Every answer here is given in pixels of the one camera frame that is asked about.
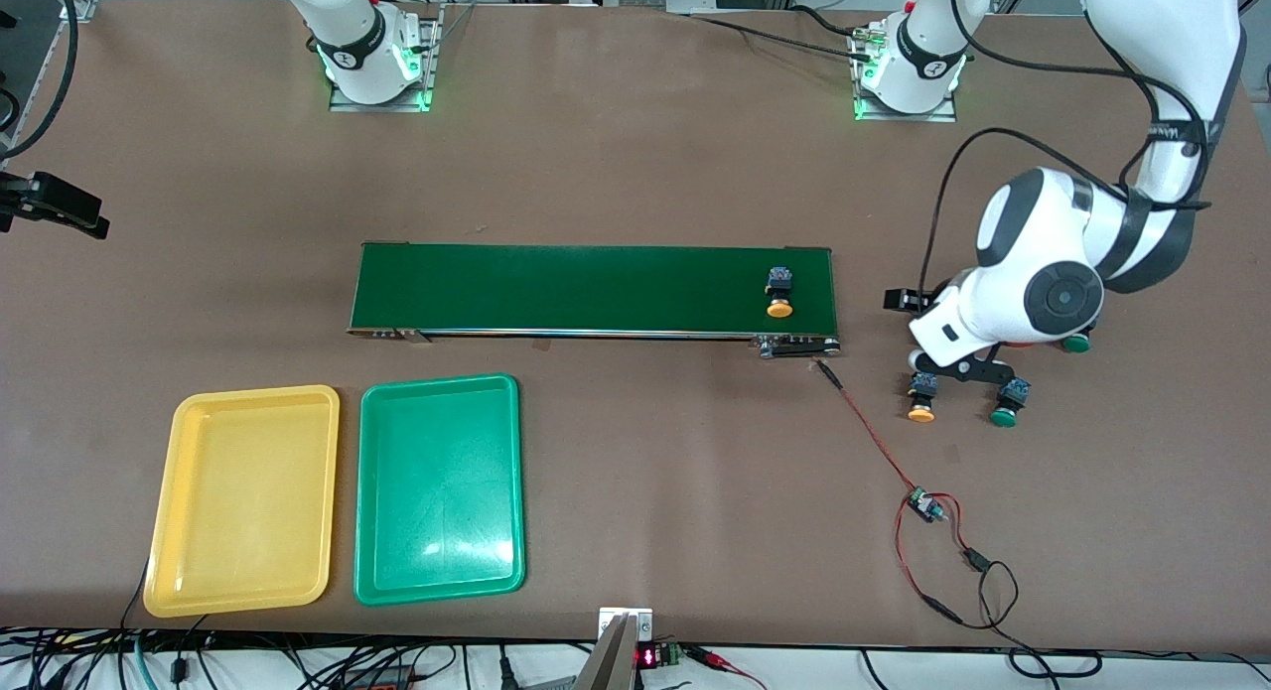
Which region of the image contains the green conveyor belt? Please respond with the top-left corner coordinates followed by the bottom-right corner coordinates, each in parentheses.
top-left (347, 240), bottom-right (843, 360)

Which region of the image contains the yellow plastic tray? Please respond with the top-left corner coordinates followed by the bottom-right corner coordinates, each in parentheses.
top-left (142, 384), bottom-right (342, 620)

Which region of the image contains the red clip lead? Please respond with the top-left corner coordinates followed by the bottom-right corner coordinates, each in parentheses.
top-left (683, 644), bottom-right (768, 690)

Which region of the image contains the green plastic tray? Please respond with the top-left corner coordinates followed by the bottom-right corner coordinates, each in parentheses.
top-left (353, 373), bottom-right (527, 608)

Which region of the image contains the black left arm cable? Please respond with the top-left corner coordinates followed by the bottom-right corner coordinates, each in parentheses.
top-left (918, 0), bottom-right (1214, 299)

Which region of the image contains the red and black wire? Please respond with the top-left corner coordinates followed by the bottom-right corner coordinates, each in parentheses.
top-left (816, 359), bottom-right (984, 626)

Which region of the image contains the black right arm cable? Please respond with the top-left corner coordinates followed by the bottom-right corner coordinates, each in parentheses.
top-left (0, 0), bottom-right (78, 161)

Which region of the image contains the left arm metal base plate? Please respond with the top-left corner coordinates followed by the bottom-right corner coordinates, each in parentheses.
top-left (852, 20), bottom-right (959, 123)

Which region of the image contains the black looped cable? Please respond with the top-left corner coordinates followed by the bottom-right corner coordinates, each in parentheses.
top-left (961, 546), bottom-right (1105, 679)

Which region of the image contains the black cable to arm base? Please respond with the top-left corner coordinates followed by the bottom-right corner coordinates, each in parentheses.
top-left (685, 13), bottom-right (880, 66)

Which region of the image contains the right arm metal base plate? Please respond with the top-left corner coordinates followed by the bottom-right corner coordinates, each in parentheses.
top-left (328, 3), bottom-right (445, 113)

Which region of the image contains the thin black cable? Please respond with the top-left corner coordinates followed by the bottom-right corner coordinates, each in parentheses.
top-left (119, 559), bottom-right (152, 636)

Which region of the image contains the metal camera mount pole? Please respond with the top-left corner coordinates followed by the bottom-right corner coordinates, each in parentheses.
top-left (574, 605), bottom-right (654, 690)

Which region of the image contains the black cable bundle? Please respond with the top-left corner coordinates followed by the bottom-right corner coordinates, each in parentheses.
top-left (0, 625), bottom-right (597, 690)

